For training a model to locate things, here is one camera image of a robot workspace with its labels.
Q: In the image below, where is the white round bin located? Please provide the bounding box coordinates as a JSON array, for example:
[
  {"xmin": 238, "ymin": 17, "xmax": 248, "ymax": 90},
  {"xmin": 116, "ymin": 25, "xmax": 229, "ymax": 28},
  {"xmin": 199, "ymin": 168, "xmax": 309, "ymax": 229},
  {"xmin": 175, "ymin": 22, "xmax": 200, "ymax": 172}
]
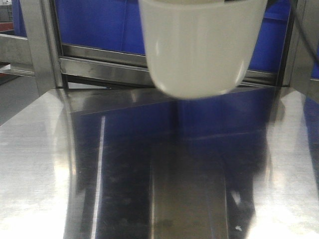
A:
[{"xmin": 139, "ymin": 0, "xmax": 267, "ymax": 99}]

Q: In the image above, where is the large blue bin upper shelf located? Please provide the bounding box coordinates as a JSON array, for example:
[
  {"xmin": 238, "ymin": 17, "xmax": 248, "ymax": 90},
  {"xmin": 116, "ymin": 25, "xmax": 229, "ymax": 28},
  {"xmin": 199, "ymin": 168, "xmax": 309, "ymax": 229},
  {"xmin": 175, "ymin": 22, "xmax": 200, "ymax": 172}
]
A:
[{"xmin": 13, "ymin": 0, "xmax": 292, "ymax": 73}]

